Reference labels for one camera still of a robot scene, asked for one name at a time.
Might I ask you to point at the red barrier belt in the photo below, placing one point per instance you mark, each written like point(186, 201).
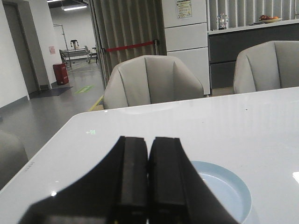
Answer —
point(130, 46)

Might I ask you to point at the small figurine on counter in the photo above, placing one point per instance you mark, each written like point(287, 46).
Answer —
point(222, 21)

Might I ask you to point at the grey chair near corner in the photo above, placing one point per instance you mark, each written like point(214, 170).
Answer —
point(12, 157)

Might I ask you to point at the grey upholstered chair right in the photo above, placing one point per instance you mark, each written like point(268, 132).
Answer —
point(267, 66)

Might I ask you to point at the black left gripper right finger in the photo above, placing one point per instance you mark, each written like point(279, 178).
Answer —
point(177, 193)

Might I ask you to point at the dark floor mat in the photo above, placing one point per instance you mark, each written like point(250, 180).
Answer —
point(51, 92)

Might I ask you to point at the grey upholstered chair left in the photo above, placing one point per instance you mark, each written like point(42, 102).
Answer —
point(150, 79)

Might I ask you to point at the pink wall notice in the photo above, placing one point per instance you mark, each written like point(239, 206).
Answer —
point(52, 50)

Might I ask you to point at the dark grey counter cabinet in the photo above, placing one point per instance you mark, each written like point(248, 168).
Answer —
point(225, 45)

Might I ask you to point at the white cabinet with drawers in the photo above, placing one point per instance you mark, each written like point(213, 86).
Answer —
point(187, 39)

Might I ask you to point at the metal frame table background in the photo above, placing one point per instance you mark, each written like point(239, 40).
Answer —
point(85, 51)

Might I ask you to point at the light blue round plate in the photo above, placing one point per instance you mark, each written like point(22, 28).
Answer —
point(228, 187)

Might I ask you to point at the grey upholstered chair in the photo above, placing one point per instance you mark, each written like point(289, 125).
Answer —
point(267, 66)
point(150, 79)

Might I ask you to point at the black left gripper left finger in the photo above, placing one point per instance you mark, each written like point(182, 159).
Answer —
point(115, 191)

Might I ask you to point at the red bin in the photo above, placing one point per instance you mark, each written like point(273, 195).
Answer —
point(60, 73)

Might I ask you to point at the paper notice on cabinet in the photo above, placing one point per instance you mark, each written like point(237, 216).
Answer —
point(183, 9)

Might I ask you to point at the fruit bowl on counter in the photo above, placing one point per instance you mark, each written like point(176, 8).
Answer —
point(269, 19)

